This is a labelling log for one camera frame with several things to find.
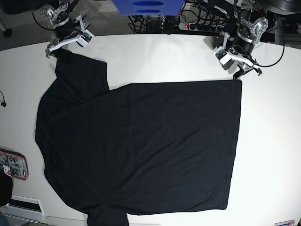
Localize small colourful card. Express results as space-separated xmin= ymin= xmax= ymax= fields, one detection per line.
xmin=274 ymin=219 xmax=295 ymax=226

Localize blue plastic bin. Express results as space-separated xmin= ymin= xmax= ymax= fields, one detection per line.
xmin=112 ymin=0 xmax=184 ymax=16

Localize black chair wheel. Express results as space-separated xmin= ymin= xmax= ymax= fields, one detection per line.
xmin=2 ymin=29 xmax=12 ymax=38

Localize white power strip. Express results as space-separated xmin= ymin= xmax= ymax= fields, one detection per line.
xmin=178 ymin=22 xmax=227 ymax=33

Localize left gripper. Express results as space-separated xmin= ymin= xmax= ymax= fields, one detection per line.
xmin=232 ymin=32 xmax=254 ymax=80

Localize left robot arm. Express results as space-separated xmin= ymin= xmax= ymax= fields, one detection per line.
xmin=230 ymin=0 xmax=269 ymax=80

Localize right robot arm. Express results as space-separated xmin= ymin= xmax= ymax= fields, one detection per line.
xmin=38 ymin=0 xmax=79 ymax=58

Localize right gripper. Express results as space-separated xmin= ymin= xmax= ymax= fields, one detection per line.
xmin=53 ymin=20 xmax=76 ymax=59

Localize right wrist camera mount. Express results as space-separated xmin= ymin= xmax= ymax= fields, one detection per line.
xmin=45 ymin=15 xmax=95 ymax=58

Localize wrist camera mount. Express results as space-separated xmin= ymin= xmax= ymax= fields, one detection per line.
xmin=45 ymin=15 xmax=95 ymax=58
xmin=213 ymin=32 xmax=262 ymax=76

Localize black T-shirt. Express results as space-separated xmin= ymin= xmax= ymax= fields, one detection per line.
xmin=35 ymin=50 xmax=242 ymax=226

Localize tangled black cables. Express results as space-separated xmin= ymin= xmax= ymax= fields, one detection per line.
xmin=128 ymin=0 xmax=236 ymax=33

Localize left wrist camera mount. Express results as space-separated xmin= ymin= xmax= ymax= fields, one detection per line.
xmin=213 ymin=32 xmax=262 ymax=76

